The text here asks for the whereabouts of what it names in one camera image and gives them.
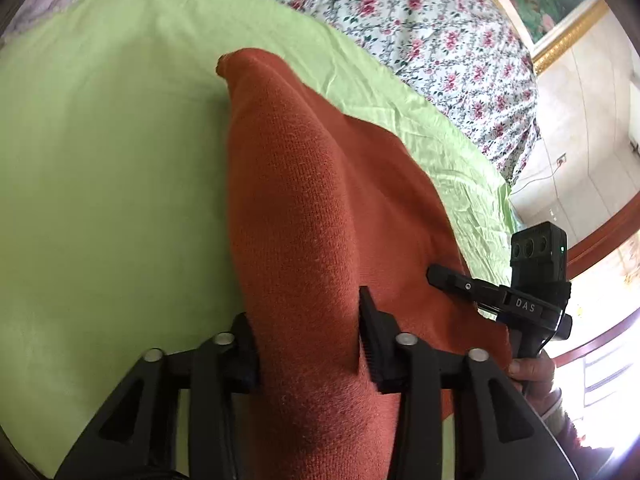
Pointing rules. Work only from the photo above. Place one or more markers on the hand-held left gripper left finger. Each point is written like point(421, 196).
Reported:
point(245, 355)

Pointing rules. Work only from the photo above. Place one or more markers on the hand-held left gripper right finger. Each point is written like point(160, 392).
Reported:
point(374, 345)

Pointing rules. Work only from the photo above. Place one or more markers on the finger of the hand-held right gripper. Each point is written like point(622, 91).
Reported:
point(465, 285)

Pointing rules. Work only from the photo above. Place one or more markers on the orange knit sweater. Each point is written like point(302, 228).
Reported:
point(325, 210)

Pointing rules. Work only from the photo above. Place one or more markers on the person's right forearm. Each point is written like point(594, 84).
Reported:
point(565, 425)

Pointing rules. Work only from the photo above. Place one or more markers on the person's right hand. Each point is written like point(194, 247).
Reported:
point(532, 372)

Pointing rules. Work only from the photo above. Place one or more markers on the green bedsheet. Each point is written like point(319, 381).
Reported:
point(110, 175)

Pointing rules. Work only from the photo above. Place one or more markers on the floral quilt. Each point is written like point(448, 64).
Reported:
point(425, 35)

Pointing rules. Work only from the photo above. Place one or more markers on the gold framed painting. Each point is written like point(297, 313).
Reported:
point(545, 0)

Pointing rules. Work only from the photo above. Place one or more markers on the wooden bed frame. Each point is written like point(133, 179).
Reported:
point(600, 246)

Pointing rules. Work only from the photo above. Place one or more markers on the wall socket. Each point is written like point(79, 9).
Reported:
point(561, 159)

